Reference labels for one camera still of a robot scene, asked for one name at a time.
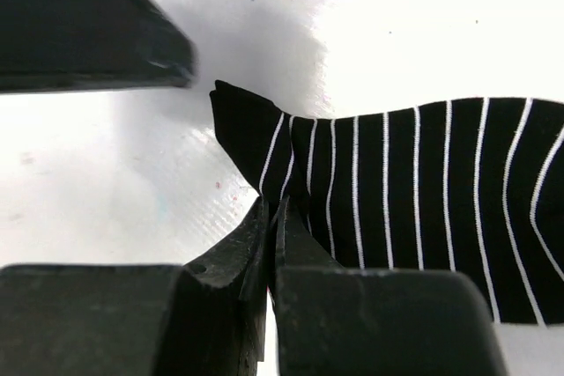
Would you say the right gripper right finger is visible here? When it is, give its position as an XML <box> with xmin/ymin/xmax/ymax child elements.
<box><xmin>273</xmin><ymin>199</ymin><xmax>507</xmax><ymax>376</ymax></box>

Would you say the black sock with purple stripes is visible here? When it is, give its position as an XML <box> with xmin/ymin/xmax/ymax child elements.
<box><xmin>210</xmin><ymin>81</ymin><xmax>563</xmax><ymax>326</ymax></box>

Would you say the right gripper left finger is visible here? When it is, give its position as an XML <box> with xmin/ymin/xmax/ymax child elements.
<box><xmin>1</xmin><ymin>200</ymin><xmax>270</xmax><ymax>375</ymax></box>

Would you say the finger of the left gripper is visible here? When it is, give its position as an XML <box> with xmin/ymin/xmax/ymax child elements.
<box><xmin>1</xmin><ymin>0</ymin><xmax>197</xmax><ymax>93</ymax></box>

